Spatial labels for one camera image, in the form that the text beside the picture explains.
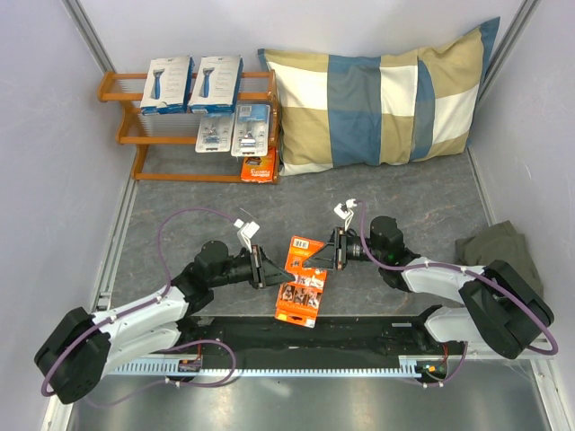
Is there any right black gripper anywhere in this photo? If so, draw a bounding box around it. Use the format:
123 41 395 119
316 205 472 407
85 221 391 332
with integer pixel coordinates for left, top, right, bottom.
303 227 385 271

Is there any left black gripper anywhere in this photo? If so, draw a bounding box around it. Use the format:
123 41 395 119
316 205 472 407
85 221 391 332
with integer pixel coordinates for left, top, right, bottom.
209 244 294 288

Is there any orange razor cartridge pack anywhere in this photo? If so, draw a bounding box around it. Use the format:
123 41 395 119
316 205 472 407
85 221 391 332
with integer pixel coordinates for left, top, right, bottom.
275 236 328 329

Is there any orange black razor pack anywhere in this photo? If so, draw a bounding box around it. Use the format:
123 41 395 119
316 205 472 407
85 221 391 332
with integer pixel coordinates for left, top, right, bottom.
240 147 277 184

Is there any clear blister razor pack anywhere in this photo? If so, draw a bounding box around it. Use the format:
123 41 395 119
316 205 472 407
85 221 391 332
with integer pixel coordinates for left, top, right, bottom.
195 113 234 154

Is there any Gillette razor blister pack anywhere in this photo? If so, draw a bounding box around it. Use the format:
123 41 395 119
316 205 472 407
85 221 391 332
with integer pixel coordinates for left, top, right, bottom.
231 103 270 157

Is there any white box blue razor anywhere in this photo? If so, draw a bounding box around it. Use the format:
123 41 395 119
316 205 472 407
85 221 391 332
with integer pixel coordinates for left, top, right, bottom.
189 55 243 113
140 56 194 116

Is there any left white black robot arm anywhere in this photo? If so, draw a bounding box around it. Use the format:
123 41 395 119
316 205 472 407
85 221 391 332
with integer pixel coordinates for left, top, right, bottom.
34 241 294 404

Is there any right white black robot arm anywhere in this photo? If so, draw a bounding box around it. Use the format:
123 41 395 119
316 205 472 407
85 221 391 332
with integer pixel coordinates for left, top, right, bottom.
302 216 558 359

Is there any orange wooden two-tier shelf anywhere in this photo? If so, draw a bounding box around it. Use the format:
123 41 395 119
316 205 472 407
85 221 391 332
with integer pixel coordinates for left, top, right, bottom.
96 71 280 183

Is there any blue beige checkered pillow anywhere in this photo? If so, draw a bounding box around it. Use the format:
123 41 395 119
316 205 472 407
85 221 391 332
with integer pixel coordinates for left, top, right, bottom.
259 18 500 176

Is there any olive green cloth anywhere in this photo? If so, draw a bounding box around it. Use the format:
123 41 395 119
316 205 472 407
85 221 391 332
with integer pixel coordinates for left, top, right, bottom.
455 221 544 297

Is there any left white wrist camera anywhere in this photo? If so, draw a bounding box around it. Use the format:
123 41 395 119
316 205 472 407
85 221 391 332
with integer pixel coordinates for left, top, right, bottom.
234 218 260 251

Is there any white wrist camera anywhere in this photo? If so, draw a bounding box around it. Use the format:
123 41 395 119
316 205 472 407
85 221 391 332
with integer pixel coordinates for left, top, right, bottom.
333 198 360 232
234 218 260 251

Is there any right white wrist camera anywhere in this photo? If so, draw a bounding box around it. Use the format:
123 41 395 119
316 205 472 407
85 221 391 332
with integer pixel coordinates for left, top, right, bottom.
333 198 360 232

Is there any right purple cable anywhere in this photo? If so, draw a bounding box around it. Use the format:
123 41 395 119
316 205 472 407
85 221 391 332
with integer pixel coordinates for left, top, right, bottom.
357 201 560 356

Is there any purple cable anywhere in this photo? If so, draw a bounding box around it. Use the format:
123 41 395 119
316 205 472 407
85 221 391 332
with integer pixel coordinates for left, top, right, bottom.
40 207 239 408
357 201 560 356

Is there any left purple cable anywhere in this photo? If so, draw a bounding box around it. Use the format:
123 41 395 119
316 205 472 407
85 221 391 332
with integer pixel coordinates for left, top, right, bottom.
40 207 239 408

